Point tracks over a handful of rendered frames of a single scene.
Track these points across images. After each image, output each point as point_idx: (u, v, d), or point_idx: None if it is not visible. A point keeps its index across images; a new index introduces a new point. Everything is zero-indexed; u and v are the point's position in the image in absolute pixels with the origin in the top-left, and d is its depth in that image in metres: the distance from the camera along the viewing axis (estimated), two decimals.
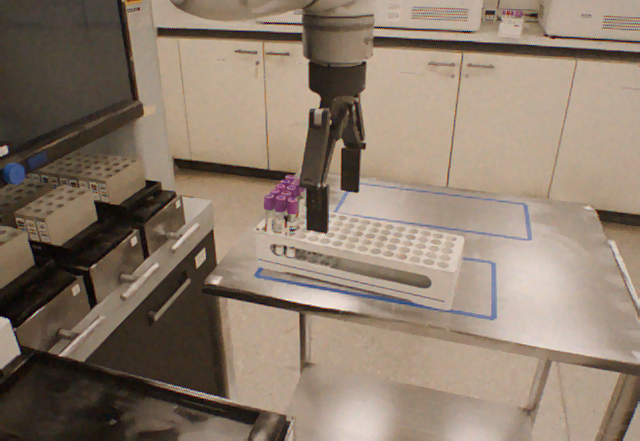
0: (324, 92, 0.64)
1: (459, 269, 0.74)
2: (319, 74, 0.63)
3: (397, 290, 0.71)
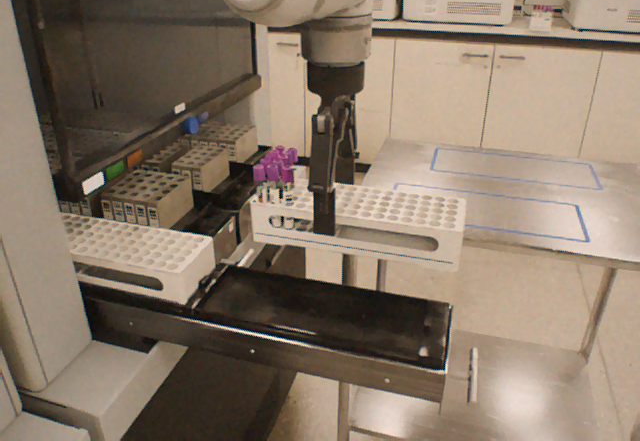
0: (325, 93, 0.64)
1: None
2: (319, 75, 0.63)
3: (403, 255, 0.69)
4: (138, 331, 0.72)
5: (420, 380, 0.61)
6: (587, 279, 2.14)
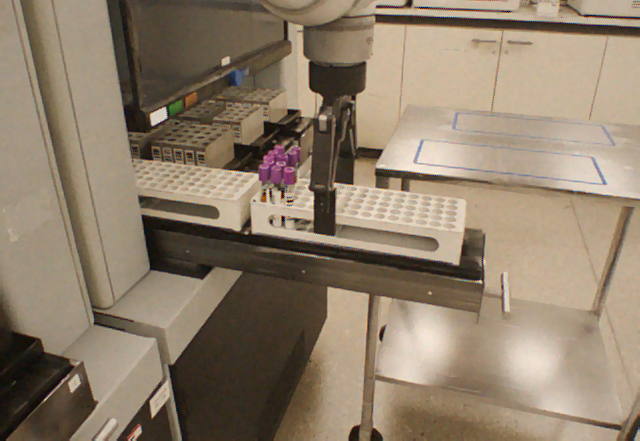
0: (327, 92, 0.64)
1: None
2: (321, 74, 0.63)
3: (403, 255, 0.69)
4: (194, 258, 0.78)
5: (461, 291, 0.67)
6: (594, 255, 2.20)
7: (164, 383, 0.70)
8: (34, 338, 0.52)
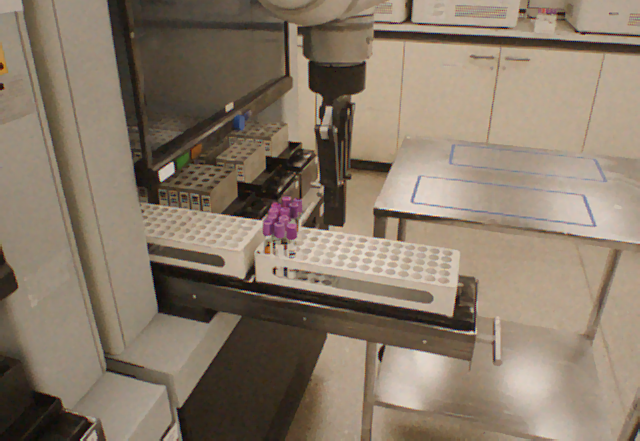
0: (326, 92, 0.64)
1: None
2: (321, 74, 0.63)
3: (400, 306, 0.73)
4: (200, 303, 0.82)
5: (454, 341, 0.71)
6: (590, 271, 2.24)
7: (173, 426, 0.73)
8: (54, 397, 0.56)
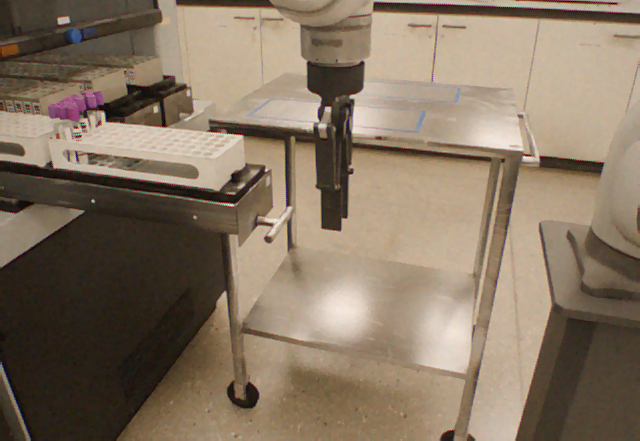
0: None
1: (241, 167, 0.80)
2: None
3: (173, 183, 0.75)
4: (8, 194, 0.84)
5: (219, 214, 0.73)
6: (516, 232, 2.26)
7: None
8: None
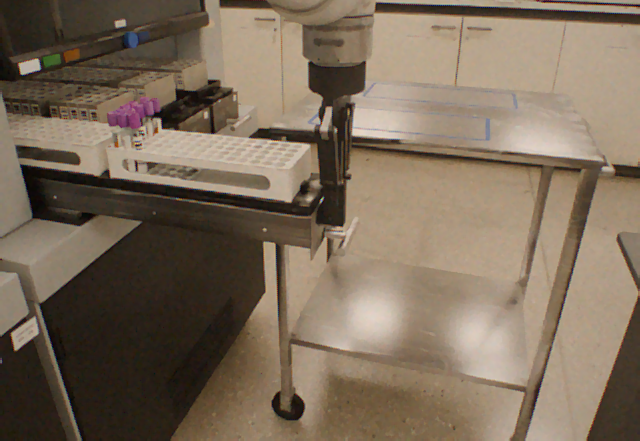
0: None
1: (307, 177, 0.77)
2: None
3: (241, 194, 0.72)
4: (61, 204, 0.81)
5: (291, 227, 0.70)
6: (546, 236, 2.23)
7: (31, 320, 0.73)
8: None
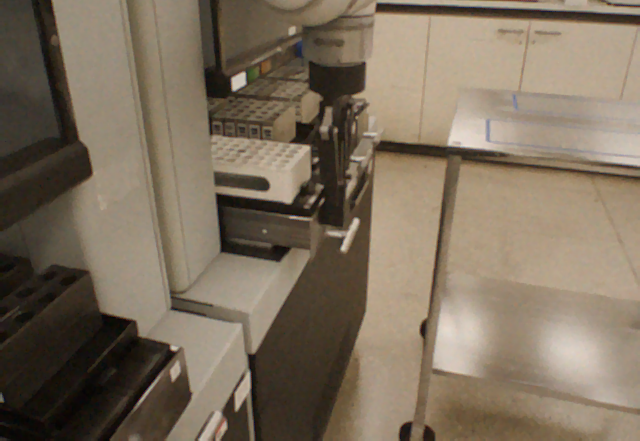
0: None
1: (307, 178, 0.77)
2: None
3: (241, 196, 0.72)
4: None
5: (291, 228, 0.70)
6: (629, 248, 2.14)
7: (247, 374, 0.64)
8: (129, 319, 0.46)
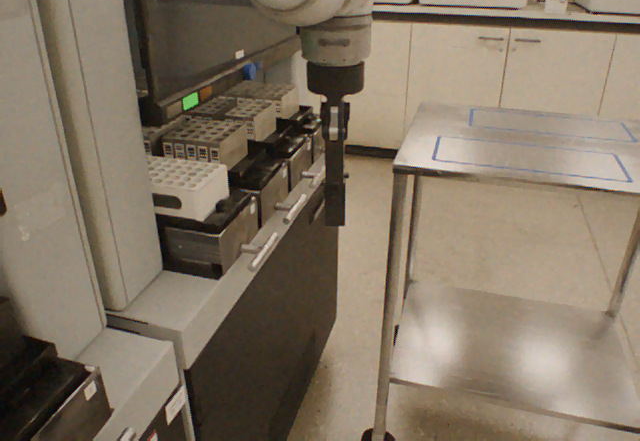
0: None
1: (224, 195, 0.81)
2: None
3: (157, 213, 0.77)
4: None
5: (203, 244, 0.74)
6: (604, 255, 2.17)
7: (180, 389, 0.67)
8: (47, 342, 0.49)
